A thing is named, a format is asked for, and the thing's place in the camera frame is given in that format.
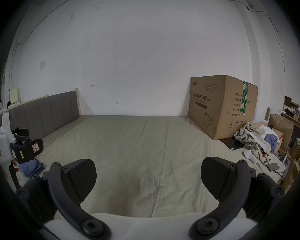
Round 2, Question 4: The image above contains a cluttered wooden desk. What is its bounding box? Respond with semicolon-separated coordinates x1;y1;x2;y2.
281;96;300;144

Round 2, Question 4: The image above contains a blue cloth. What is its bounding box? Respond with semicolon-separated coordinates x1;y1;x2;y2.
18;159;45;177

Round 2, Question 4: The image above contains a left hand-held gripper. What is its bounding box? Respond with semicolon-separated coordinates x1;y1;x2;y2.
0;113;44;165

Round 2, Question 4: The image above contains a grey padded headboard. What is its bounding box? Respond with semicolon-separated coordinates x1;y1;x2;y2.
0;91;81;140

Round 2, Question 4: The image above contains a black flat mat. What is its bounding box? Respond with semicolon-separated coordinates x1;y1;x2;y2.
219;137;246;151

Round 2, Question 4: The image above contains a plaid garment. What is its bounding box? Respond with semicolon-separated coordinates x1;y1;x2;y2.
233;121;268;160

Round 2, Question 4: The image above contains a blue garment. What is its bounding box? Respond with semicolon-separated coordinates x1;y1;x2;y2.
264;133;281;155

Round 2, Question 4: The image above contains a bed with beige sheet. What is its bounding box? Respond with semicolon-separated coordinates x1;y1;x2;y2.
15;114;288;221

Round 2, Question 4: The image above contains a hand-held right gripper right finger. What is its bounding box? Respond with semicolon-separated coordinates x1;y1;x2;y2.
189;156;286;240

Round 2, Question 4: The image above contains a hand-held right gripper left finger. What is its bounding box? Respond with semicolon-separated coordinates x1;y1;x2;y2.
15;159;112;240

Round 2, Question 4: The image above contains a large brown cardboard carton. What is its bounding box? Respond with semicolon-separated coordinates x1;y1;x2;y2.
188;75;259;141

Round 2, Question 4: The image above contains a pale yellow box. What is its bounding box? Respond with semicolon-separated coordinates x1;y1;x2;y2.
9;88;21;104

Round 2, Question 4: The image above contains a white sock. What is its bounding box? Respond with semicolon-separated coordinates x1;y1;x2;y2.
244;151;258;165

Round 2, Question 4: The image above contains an open brown carton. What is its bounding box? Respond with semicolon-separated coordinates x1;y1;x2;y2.
268;113;296;152

